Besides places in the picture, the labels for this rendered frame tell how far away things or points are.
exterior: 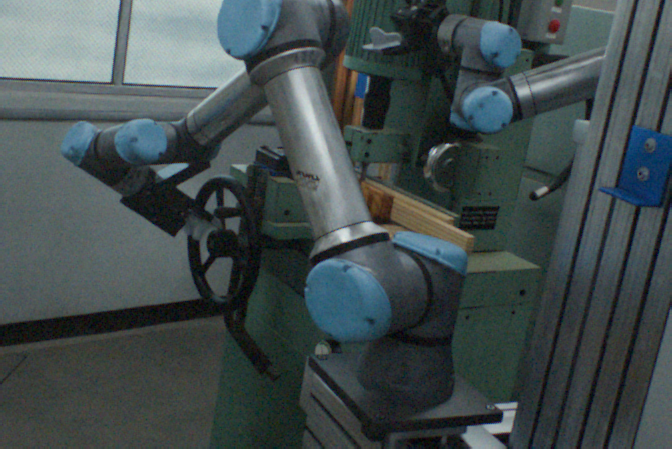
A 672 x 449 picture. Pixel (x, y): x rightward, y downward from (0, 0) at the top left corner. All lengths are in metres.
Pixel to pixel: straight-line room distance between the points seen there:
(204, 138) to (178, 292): 1.99
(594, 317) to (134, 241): 2.35
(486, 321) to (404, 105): 0.54
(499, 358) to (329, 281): 1.13
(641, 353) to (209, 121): 0.81
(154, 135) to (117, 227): 1.77
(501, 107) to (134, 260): 2.14
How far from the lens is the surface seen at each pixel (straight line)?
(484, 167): 2.11
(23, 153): 3.15
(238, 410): 2.36
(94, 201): 3.31
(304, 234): 2.02
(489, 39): 1.67
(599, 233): 1.32
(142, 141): 1.62
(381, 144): 2.13
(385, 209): 2.06
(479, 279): 2.19
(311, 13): 1.39
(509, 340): 2.34
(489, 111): 1.56
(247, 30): 1.35
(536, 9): 2.18
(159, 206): 1.81
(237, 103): 1.61
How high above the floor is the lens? 1.41
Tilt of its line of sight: 14 degrees down
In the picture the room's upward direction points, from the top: 10 degrees clockwise
